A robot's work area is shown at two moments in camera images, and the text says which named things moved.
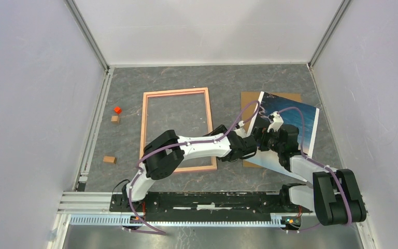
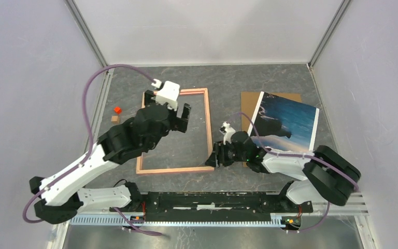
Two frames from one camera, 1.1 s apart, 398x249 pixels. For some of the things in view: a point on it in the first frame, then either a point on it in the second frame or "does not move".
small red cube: x=117 y=110 does not move
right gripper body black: x=269 y=140 -> x=229 y=154
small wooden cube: x=115 y=119 does not move
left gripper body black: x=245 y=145 -> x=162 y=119
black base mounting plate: x=204 y=206 does not move
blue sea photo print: x=302 y=117 does not move
